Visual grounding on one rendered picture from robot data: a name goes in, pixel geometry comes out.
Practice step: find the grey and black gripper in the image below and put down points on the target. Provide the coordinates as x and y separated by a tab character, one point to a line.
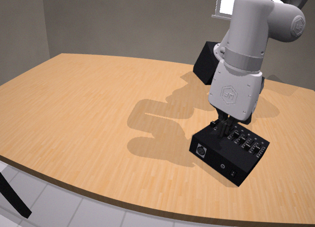
234	92

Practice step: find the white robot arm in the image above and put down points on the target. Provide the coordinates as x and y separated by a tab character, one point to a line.
252	23

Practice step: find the black lighting desk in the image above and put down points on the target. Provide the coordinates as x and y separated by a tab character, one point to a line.
234	156

